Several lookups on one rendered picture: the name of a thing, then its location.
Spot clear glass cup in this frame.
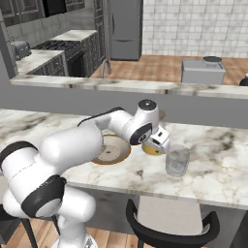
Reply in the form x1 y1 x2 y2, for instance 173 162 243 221
165 144 191 177

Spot dark grey base cupboards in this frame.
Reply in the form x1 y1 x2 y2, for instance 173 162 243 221
26 30 107 78

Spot grey curved tap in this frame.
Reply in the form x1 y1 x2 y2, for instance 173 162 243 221
99 58 112 79

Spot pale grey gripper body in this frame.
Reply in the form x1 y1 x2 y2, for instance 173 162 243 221
145 137 171 155

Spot dark grey wall cupboards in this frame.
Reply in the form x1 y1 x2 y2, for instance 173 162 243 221
0 0 95 28

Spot black stool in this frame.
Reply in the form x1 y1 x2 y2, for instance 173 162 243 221
0 202 61 248

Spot grey fridge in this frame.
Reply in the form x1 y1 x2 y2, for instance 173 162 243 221
108 0 144 62

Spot black round pan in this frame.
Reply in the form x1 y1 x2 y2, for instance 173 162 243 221
202 55 223 64

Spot black curved-back chair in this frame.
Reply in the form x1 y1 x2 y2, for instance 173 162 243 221
125 198 221 248

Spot black rounded object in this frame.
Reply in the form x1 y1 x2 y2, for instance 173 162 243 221
238 73 248 87

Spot grey toaster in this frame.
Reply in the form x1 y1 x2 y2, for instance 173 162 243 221
11 40 33 61

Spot grey box unit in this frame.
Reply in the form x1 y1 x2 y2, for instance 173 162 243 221
180 59 227 85

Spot black gas stove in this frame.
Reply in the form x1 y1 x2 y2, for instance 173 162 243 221
32 40 87 78

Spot tan rimmed round plate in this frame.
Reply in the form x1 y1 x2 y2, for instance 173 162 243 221
91 134 133 166

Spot black extractor hood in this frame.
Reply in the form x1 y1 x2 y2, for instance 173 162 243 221
42 0 68 18

